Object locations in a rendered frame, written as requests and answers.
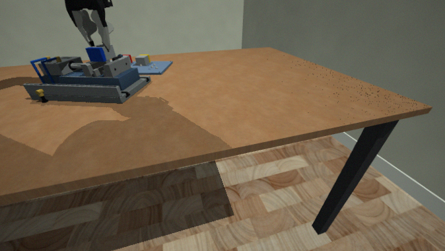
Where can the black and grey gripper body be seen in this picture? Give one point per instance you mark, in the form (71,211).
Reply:
(83,4)

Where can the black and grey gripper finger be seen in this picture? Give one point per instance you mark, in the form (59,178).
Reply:
(98,16)
(82,21)

